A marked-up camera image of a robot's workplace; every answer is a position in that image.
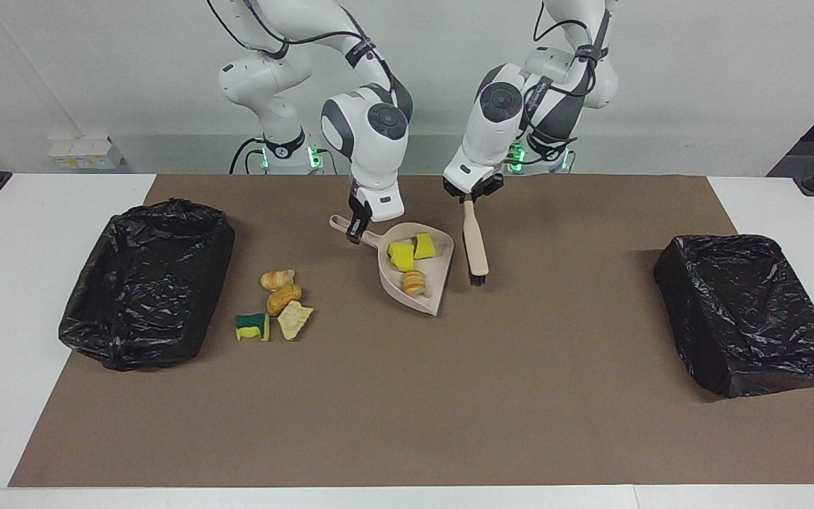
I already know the black bag lined bin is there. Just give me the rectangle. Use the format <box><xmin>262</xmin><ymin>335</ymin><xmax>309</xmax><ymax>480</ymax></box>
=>
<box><xmin>59</xmin><ymin>198</ymin><xmax>236</xmax><ymax>372</ymax></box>
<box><xmin>653</xmin><ymin>234</ymin><xmax>814</xmax><ymax>399</ymax></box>

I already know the beige hand brush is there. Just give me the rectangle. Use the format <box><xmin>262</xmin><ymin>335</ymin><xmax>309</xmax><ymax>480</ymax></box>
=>
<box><xmin>462</xmin><ymin>197</ymin><xmax>490</xmax><ymax>287</ymax></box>

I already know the brown paper table mat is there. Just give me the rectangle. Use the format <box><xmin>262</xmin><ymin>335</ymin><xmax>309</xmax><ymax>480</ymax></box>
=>
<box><xmin>8</xmin><ymin>174</ymin><xmax>814</xmax><ymax>488</ymax></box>

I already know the beige plastic dustpan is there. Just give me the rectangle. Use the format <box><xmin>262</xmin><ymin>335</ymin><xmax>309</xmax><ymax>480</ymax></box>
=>
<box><xmin>329</xmin><ymin>215</ymin><xmax>455</xmax><ymax>317</ymax></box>

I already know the black base cable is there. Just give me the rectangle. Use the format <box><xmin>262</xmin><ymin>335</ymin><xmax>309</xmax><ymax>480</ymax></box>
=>
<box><xmin>229</xmin><ymin>138</ymin><xmax>266</xmax><ymax>175</ymax></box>

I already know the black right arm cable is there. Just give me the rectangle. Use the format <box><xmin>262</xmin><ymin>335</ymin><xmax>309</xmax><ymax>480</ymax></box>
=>
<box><xmin>206</xmin><ymin>0</ymin><xmax>399</xmax><ymax>107</ymax></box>

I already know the green and yellow sponge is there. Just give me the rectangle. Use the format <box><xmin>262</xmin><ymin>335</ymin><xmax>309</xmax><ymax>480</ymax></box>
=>
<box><xmin>235</xmin><ymin>312</ymin><xmax>271</xmax><ymax>342</ymax></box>

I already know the golden brown bread roll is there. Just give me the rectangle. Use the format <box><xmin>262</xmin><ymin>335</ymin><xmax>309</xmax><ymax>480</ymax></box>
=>
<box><xmin>266</xmin><ymin>284</ymin><xmax>303</xmax><ymax>317</ymax></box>

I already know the white wall socket box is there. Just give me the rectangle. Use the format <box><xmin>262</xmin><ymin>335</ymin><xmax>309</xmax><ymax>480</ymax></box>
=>
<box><xmin>49</xmin><ymin>136</ymin><xmax>125</xmax><ymax>170</ymax></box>

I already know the pale bread chunk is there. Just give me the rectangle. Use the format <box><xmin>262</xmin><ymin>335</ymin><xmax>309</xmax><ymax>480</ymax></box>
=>
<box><xmin>277</xmin><ymin>300</ymin><xmax>314</xmax><ymax>341</ymax></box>

